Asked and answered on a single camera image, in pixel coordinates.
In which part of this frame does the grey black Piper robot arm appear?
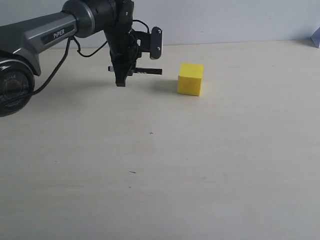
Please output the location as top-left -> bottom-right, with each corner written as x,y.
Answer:
0,0 -> 162,117

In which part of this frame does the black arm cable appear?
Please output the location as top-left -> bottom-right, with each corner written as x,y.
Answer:
29,19 -> 151,97

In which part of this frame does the yellow foam cube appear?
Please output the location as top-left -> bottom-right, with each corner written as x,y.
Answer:
177,63 -> 204,97

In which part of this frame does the blue white box corner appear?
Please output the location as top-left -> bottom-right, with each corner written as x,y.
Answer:
311,27 -> 320,49

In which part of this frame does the black and white whiteboard marker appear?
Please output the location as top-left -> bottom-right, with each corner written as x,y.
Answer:
107,65 -> 163,76

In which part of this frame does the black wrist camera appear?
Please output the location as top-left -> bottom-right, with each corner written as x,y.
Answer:
149,26 -> 163,60

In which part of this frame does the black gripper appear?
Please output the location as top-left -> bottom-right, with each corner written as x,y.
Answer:
107,22 -> 151,87

